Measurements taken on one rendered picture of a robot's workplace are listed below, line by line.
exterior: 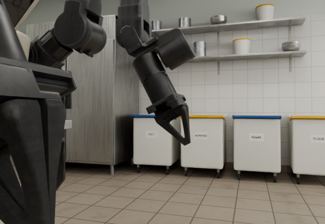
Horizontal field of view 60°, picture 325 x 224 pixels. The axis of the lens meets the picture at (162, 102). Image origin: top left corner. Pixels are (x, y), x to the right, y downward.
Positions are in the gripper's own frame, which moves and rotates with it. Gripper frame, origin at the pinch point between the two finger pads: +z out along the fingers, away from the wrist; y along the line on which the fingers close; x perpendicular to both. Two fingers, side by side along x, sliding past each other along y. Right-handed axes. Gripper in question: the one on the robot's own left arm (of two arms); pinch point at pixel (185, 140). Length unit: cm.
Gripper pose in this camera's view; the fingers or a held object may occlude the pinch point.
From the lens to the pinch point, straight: 58.6
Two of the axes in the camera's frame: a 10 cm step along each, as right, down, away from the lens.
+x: -8.5, 4.7, 2.3
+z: 4.5, 8.8, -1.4
